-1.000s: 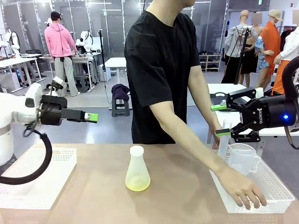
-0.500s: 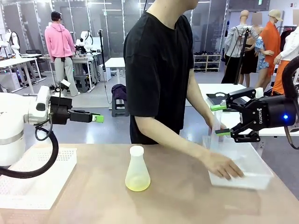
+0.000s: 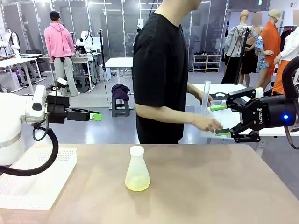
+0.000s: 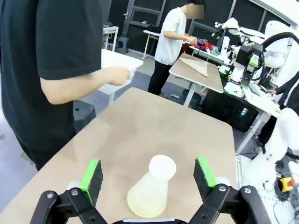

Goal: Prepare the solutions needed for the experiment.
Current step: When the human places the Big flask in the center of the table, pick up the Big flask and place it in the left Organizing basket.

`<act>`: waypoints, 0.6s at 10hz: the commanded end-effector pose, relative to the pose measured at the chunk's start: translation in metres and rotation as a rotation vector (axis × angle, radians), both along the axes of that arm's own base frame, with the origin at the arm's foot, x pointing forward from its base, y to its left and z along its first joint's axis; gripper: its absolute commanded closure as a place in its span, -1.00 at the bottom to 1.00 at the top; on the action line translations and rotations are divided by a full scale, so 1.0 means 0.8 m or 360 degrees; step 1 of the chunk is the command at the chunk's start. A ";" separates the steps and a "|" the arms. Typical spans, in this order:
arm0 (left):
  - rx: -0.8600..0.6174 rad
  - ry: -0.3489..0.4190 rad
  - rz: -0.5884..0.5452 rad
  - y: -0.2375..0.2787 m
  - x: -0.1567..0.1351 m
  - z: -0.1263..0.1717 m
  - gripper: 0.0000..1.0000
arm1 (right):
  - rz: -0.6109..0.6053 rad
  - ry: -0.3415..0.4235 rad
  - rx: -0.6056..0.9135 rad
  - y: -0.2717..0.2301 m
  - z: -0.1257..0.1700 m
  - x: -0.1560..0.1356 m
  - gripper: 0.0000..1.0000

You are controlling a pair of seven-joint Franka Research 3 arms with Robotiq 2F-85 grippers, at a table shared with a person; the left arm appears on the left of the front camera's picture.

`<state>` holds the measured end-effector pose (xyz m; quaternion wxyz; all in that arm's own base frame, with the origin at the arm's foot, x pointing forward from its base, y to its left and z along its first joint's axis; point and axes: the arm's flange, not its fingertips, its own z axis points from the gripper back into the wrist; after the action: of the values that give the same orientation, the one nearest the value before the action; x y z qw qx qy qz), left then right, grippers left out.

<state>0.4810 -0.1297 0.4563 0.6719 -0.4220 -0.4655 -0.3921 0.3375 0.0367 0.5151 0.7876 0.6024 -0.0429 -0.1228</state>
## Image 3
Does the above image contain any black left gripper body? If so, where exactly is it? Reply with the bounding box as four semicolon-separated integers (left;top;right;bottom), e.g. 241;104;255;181
46;95;71;124

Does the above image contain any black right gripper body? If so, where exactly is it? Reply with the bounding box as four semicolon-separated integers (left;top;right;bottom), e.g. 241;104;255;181
242;94;299;132

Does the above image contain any clear tall graduated cylinder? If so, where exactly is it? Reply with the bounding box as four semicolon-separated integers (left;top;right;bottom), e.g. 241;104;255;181
202;80;212;114

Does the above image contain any white round flask cap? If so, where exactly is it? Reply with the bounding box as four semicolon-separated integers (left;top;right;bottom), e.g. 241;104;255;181
129;145;144;156

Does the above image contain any translucent plastic Erlenmeyer flask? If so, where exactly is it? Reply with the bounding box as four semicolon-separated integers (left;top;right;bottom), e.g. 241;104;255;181
125;151;152;192

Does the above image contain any person's right forearm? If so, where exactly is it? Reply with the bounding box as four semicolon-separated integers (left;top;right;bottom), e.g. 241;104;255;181
135;102;198;126

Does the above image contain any person's left forearm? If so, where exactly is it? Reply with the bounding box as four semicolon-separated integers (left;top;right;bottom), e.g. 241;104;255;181
186;83;204;98

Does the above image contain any person's left hand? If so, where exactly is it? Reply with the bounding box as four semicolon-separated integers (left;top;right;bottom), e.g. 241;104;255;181
199;90;214;102

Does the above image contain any person's right hand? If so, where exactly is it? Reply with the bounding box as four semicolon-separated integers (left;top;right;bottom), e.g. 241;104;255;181
192;114;224;133

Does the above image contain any grey step stool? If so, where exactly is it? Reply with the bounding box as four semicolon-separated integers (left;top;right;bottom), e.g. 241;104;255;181
111;93;130;117
74;74;89;93

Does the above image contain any mannequin with orange trousers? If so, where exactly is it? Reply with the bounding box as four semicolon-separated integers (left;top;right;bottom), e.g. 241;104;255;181
272;10;299;96

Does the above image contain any mannequin in black dress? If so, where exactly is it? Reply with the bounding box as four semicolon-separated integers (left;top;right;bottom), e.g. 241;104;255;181
240;11;263;88

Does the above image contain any mannequin in blue floral dress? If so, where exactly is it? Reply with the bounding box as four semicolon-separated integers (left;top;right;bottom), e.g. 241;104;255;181
254;35;274;94

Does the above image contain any dark purple cloth bundle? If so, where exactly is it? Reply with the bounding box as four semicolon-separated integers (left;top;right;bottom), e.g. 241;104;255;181
111;84;131;101

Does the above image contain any white computer cabinet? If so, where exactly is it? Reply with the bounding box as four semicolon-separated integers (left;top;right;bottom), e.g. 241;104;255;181
99;63;112;82

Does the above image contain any white shoe rack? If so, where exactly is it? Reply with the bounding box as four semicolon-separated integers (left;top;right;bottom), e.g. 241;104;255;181
192;53;222;73

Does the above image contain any mannequin in grey jacket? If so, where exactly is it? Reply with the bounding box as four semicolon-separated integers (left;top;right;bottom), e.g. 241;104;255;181
221;9;257;84

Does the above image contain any black upright pole stand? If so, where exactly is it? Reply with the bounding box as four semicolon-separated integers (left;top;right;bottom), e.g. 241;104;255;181
98;29;106;82

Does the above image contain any white standing desk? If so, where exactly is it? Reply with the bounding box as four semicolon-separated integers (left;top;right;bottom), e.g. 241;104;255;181
105;57;134;95

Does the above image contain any black office chair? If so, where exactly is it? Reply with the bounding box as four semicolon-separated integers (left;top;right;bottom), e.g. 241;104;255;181
25;49;47;77

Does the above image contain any mannequin in orange with hat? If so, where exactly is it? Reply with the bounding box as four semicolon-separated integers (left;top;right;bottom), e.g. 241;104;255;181
259;9;284;77

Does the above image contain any long white desk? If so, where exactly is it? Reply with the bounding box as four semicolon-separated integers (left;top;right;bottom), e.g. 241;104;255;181
0;57;44;96

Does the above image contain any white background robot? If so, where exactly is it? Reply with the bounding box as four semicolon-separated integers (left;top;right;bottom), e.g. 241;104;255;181
0;29;21;59
76;30;94;53

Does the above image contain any person in pink hoodie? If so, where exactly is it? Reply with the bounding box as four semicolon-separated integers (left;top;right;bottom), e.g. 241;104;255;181
43;10;80;98

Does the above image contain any clothes rack with dark garments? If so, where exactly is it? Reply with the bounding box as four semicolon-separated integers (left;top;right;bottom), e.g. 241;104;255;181
277;25;299;47

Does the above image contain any person in black t-shirt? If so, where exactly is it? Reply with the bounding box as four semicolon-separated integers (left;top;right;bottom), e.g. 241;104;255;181
132;0;203;144

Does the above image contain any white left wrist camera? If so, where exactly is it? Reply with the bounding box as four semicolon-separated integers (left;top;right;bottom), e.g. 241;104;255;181
50;77;69;96

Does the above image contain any thin grey right gripper cable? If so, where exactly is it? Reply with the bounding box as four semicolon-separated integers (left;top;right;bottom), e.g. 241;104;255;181
284;126;299;150

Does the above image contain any thin black left gripper cable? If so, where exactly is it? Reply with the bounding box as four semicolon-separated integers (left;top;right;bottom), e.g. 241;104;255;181
32;112;51;142

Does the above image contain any thick black right arm hose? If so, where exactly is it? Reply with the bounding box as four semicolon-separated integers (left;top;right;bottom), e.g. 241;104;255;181
281;56;299;101

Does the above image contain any thick black arm hose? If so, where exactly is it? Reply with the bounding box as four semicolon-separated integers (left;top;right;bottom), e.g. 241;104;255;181
281;56;299;101
0;127;59;177

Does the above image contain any black camera tripod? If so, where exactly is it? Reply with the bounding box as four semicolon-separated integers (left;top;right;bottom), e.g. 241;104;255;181
234;26;250;85

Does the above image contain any metal frame workbench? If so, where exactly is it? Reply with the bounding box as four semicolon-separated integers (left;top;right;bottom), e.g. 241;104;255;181
39;52;101;92

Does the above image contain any thick black left arm hose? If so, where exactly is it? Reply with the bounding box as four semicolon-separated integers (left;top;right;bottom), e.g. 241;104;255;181
0;127;59;177

